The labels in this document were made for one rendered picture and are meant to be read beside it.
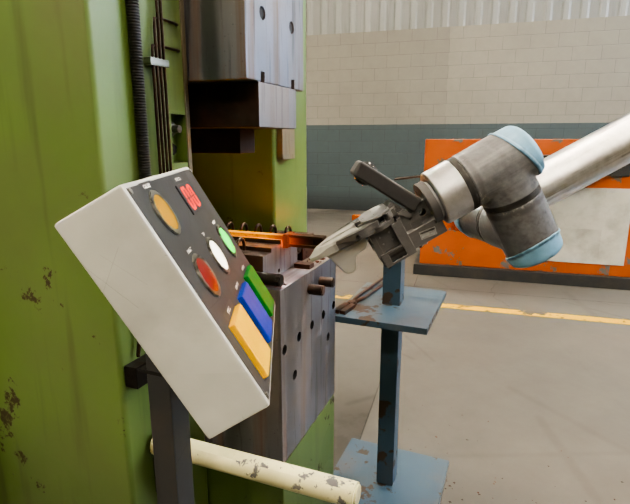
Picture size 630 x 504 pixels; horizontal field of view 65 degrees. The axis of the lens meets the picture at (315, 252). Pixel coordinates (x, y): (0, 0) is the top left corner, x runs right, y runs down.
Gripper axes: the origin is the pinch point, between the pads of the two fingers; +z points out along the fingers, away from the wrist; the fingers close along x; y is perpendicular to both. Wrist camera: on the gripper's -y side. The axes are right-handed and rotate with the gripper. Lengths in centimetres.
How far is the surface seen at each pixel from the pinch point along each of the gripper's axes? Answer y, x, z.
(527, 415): 145, 123, -39
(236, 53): -37.0, 31.5, -4.7
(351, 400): 106, 141, 30
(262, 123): -22.8, 36.3, -2.1
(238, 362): 0.2, -27.2, 11.3
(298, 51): -34, 55, -18
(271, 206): -2, 73, 9
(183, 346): -4.4, -27.2, 15.2
